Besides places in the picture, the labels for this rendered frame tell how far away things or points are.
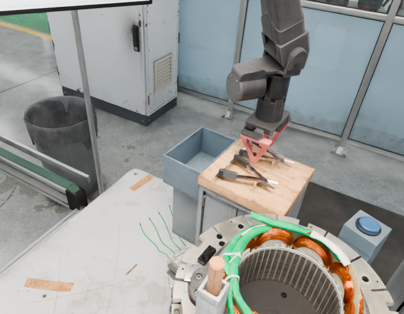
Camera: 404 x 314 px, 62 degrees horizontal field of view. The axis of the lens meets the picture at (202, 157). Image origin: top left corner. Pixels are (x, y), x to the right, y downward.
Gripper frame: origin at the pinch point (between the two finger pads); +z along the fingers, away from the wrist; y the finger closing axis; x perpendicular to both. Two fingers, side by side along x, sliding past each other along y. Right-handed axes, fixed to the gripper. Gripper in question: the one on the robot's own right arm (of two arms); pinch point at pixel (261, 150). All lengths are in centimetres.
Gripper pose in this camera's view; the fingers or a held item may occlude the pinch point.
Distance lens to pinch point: 79.0
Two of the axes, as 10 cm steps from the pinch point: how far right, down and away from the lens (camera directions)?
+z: -0.5, 8.0, 6.0
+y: -5.4, 4.8, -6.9
